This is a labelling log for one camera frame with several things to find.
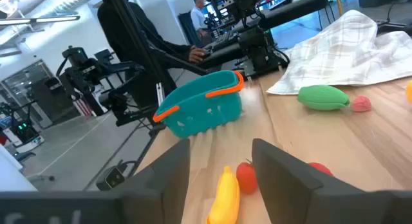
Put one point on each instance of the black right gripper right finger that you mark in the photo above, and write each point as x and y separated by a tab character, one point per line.
289	198

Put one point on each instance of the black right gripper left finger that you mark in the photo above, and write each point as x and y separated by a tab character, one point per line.
154	198

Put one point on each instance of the red toy strawberry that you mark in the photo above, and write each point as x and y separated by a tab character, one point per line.
322	168

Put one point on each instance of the red toy tomato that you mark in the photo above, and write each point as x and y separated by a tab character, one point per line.
246	177

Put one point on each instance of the yellow toy banana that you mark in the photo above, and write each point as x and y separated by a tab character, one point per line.
225	198

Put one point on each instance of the green toy vegetable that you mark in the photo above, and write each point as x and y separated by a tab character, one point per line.
322	98

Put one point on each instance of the small pink toy fruit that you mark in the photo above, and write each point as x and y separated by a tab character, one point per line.
361	104

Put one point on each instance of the black background robot arm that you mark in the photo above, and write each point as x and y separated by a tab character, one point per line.
80	72

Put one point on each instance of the small black floor device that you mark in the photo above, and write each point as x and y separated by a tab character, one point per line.
111	179

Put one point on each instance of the mobile robot with green lights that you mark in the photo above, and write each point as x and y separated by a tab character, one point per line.
24	134

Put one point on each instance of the white plaid dish towel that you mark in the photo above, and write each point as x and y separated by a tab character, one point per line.
341	53

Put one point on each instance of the black keyboard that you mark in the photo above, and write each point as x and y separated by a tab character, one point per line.
223	40

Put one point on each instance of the black office desk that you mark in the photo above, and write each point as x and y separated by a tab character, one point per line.
289	11

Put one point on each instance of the long ceiling light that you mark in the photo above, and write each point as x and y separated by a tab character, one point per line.
38	20

